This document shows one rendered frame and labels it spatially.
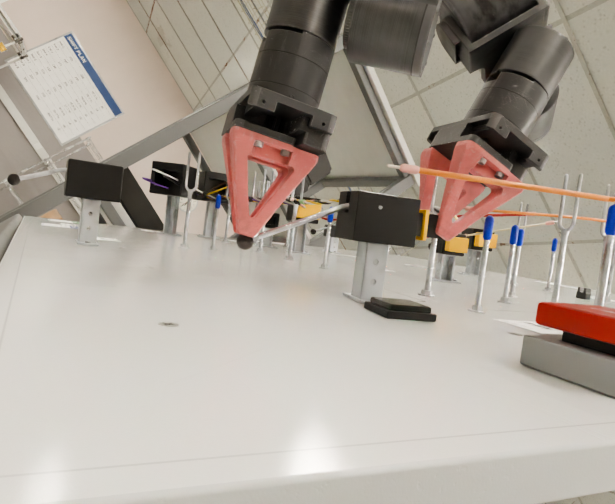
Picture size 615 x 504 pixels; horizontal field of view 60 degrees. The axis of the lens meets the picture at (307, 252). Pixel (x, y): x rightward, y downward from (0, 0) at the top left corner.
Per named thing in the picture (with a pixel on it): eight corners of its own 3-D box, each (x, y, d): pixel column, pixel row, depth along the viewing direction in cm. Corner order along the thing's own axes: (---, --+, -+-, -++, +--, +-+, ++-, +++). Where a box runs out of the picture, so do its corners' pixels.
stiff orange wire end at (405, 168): (383, 170, 35) (384, 162, 35) (615, 205, 38) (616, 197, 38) (389, 169, 34) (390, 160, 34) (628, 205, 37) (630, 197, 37)
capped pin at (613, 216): (578, 341, 38) (601, 190, 37) (586, 340, 39) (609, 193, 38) (600, 347, 37) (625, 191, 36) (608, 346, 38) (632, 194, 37)
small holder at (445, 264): (440, 277, 86) (446, 233, 85) (464, 285, 77) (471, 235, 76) (412, 274, 85) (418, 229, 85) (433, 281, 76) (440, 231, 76)
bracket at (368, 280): (342, 295, 47) (350, 239, 47) (367, 297, 48) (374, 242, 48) (363, 304, 43) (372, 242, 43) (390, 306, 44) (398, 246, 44)
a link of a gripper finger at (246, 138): (271, 243, 47) (300, 140, 47) (294, 249, 40) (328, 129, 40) (195, 221, 45) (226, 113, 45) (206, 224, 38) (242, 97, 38)
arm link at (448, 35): (433, 15, 51) (516, -35, 50) (442, 83, 62) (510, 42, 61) (500, 107, 47) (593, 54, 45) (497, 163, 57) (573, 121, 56)
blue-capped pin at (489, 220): (464, 309, 48) (478, 214, 48) (478, 310, 49) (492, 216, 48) (474, 312, 47) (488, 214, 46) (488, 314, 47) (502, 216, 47)
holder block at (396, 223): (333, 237, 46) (339, 191, 46) (391, 244, 48) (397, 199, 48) (352, 240, 42) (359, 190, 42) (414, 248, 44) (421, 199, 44)
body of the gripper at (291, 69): (292, 154, 48) (315, 75, 48) (332, 141, 38) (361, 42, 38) (222, 130, 46) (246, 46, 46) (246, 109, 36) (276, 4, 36)
